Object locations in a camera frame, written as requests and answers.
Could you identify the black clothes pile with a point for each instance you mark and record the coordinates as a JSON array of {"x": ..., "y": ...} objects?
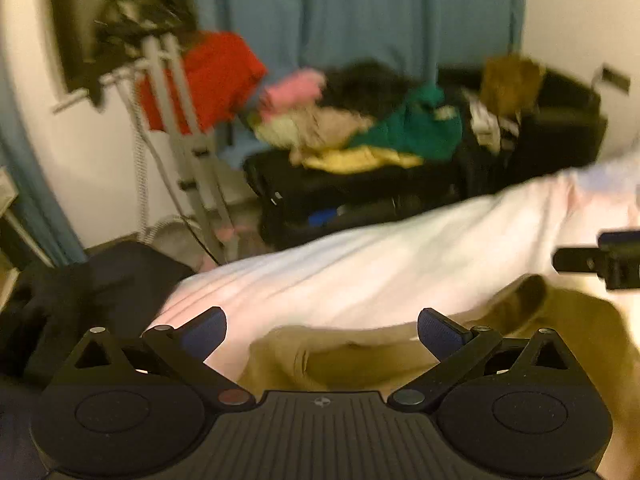
[{"x": 367, "y": 87}]

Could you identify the wall power socket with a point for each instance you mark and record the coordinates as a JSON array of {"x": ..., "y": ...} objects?
[{"x": 615, "y": 78}]

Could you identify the garment steamer stand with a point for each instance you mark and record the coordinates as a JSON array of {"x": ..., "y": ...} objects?
[{"x": 161, "y": 61}]

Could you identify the blue curtain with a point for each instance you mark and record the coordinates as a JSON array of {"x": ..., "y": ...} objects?
[
  {"x": 415, "y": 37},
  {"x": 36, "y": 208}
]

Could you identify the green garment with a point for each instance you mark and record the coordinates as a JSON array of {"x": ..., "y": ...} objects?
[{"x": 424, "y": 124}]

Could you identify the pink folded garment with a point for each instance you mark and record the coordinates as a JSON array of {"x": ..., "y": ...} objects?
[{"x": 300, "y": 88}]

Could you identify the blue curtain left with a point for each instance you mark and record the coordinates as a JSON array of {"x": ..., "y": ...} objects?
[{"x": 36, "y": 208}]

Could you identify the red shirt on stand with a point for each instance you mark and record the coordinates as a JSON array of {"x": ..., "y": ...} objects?
[{"x": 222, "y": 74}]

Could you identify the tan khaki garment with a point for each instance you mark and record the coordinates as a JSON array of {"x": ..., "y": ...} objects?
[{"x": 539, "y": 382}]

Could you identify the black jacket on bed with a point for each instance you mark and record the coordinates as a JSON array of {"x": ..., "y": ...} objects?
[{"x": 121, "y": 288}]

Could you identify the yellow garment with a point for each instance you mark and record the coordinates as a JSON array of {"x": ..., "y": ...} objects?
[{"x": 359, "y": 160}]

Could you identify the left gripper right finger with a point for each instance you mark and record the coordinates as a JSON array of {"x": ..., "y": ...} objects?
[{"x": 460, "y": 353}]

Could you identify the brown paper bag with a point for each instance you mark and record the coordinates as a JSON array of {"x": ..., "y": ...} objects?
[{"x": 511, "y": 84}]

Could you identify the black sofa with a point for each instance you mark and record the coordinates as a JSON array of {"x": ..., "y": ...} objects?
[{"x": 565, "y": 130}]

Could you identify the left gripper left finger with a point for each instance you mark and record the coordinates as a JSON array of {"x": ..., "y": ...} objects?
[{"x": 182, "y": 353}]

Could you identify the beige clothes pile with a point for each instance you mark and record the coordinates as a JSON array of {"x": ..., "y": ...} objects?
[{"x": 310, "y": 130}]

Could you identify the blue curtain right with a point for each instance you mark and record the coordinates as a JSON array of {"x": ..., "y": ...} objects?
[{"x": 415, "y": 37}]

